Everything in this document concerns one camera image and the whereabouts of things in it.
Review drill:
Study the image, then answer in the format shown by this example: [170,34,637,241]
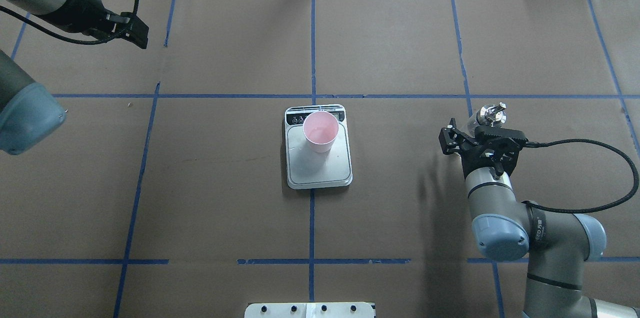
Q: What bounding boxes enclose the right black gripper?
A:
[439,118,526,179]

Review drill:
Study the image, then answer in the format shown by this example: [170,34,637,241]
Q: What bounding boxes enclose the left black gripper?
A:
[47,0,149,49]

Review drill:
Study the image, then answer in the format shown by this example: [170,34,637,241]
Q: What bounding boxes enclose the clear glass sauce bottle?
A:
[466,102,507,136]

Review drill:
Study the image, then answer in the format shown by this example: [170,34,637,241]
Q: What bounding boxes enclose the pink paper cup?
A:
[302,111,339,153]

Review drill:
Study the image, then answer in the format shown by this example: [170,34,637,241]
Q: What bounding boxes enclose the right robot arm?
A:
[438,119,639,318]

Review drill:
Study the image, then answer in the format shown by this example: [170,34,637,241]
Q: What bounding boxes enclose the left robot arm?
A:
[0,0,149,156]

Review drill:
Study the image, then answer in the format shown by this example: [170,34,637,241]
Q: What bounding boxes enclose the silver kitchen scale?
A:
[284,104,354,189]

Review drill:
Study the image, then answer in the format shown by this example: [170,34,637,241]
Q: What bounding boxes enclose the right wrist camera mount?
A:
[473,125,528,177]

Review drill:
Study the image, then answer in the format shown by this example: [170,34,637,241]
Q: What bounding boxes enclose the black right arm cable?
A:
[522,139,640,215]

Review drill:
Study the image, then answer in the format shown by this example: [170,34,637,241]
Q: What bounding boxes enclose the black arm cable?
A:
[0,0,141,46]
[522,139,640,215]

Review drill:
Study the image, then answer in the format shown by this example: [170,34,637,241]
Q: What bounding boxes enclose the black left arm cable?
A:
[0,0,141,46]

